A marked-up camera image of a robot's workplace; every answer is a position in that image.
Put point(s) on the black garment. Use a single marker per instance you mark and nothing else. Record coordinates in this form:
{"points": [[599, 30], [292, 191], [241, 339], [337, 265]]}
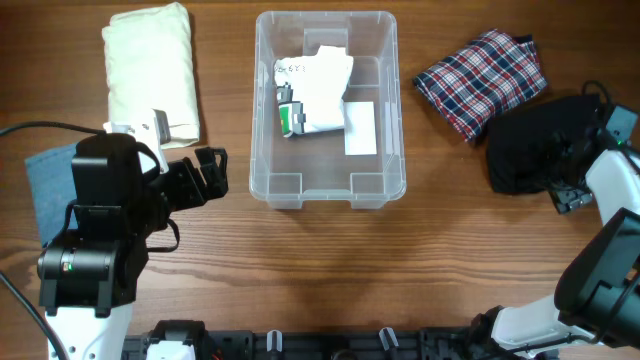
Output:
{"points": [[528, 149]]}

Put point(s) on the blue jeans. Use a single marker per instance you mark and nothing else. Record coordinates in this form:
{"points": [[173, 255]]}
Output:
{"points": [[52, 187]]}

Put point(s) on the red blue plaid shirt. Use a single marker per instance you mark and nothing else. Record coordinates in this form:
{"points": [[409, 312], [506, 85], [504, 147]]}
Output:
{"points": [[491, 75]]}

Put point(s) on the white printed garment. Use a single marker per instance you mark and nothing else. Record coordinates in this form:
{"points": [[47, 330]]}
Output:
{"points": [[310, 89]]}

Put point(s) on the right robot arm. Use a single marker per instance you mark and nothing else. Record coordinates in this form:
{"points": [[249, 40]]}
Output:
{"points": [[596, 300]]}

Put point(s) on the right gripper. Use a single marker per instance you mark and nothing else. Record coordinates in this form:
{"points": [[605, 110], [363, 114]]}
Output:
{"points": [[566, 197]]}

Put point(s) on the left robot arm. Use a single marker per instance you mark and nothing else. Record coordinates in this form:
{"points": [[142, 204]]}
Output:
{"points": [[89, 274]]}

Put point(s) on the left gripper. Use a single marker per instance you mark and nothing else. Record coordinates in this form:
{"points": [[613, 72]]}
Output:
{"points": [[214, 177]]}

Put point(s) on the clear plastic storage container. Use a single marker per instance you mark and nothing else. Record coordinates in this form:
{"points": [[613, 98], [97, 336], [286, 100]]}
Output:
{"points": [[286, 172]]}

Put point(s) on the cream cloth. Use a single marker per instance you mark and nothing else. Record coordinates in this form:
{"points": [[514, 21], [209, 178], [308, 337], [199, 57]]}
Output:
{"points": [[149, 65]]}

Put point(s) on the white label in container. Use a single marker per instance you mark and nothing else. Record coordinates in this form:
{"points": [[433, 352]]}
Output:
{"points": [[360, 132]]}

